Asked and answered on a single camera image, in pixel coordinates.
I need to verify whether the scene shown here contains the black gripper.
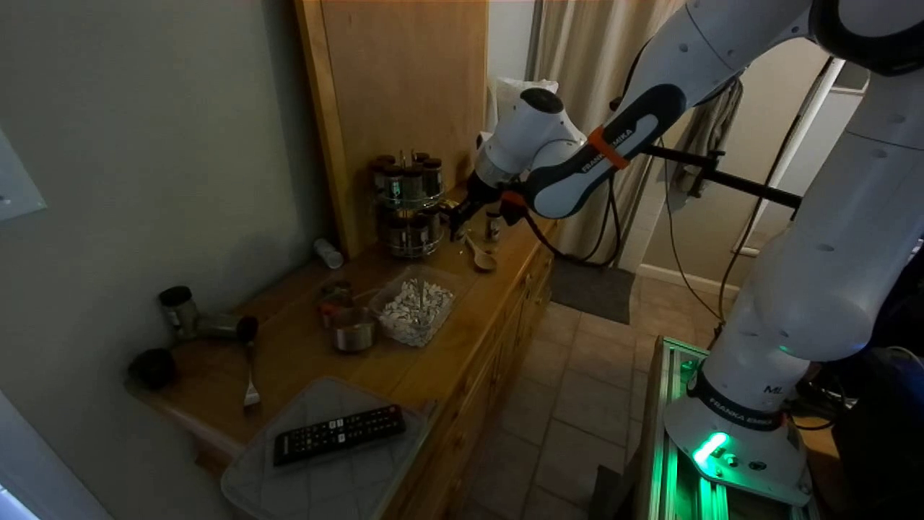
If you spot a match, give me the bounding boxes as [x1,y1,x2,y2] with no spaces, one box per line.
[448,175,504,240]

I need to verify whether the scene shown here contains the glass jar red contents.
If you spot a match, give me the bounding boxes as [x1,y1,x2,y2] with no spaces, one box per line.
[318,279,354,328]

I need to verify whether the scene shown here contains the squat glass jar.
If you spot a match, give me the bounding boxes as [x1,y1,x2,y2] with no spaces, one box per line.
[332,308,377,358]

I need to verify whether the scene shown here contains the cylindrical jar black lid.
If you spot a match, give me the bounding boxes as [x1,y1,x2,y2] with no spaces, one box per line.
[155,282,204,344]

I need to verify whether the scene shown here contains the metal robot stand green light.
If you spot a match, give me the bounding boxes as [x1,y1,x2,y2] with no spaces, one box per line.
[631,335,820,520]

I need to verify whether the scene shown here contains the wooden spoon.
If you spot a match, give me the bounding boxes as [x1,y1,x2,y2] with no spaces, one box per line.
[458,224,498,276]

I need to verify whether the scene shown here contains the round two-tier spice rack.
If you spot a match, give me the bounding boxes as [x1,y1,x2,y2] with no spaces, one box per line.
[370,147,457,264]

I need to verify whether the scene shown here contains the wooden dresser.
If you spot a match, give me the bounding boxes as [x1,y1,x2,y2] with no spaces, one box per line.
[123,156,588,520]

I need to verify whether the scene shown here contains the clear plastic food container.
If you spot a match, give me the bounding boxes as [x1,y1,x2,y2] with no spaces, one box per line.
[370,269,462,348]

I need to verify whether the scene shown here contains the small white bottle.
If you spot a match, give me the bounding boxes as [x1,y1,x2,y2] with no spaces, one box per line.
[311,236,345,273]

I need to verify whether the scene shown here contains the dark door mat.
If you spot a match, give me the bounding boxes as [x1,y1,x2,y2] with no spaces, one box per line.
[546,253,637,327]

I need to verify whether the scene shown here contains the upright wooden board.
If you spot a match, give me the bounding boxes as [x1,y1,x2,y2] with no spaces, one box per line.
[291,0,490,260]

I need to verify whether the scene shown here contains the beige curtain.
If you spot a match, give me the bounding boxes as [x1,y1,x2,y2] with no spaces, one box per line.
[526,0,680,272]

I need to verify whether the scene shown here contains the black remote control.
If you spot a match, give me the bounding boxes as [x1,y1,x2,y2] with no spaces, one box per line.
[272,400,410,471]

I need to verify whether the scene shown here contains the white door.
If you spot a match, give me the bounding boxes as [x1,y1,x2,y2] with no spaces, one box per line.
[637,36,849,290]

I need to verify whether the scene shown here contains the grey metal cylinder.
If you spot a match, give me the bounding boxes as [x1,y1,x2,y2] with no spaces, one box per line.
[195,311,243,340]

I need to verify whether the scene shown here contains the metal spoon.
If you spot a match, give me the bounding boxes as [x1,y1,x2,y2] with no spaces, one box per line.
[236,314,265,416]

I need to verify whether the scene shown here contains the black tripod bar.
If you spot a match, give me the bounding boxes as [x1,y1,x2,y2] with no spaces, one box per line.
[637,140,805,211]

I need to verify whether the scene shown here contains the grey quilted mat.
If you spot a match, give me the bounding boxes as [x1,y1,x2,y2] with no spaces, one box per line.
[220,376,435,520]

